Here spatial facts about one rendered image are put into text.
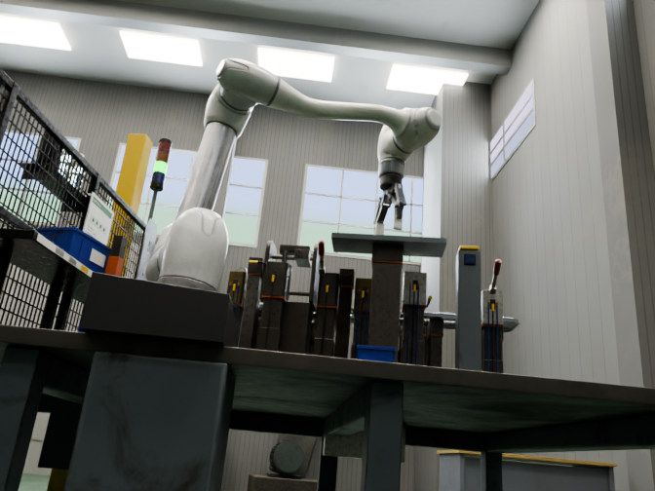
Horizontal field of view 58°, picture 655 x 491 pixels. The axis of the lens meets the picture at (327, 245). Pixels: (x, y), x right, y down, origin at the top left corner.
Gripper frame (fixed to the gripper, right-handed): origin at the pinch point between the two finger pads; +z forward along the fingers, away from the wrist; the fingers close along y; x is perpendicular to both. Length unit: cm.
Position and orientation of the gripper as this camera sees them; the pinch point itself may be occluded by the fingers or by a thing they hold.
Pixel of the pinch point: (388, 233)
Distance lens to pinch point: 198.1
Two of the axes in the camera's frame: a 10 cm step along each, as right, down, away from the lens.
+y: -3.5, 3.0, 8.9
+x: -9.3, -2.0, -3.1
